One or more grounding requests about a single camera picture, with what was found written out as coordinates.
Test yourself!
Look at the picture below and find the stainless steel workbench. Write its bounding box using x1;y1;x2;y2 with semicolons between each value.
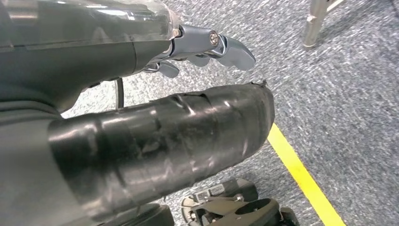
302;0;345;48

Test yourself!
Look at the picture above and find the yellow floor tape square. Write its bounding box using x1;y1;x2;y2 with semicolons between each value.
267;123;347;226

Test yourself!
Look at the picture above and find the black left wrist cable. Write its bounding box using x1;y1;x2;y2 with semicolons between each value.
114;78;125;110

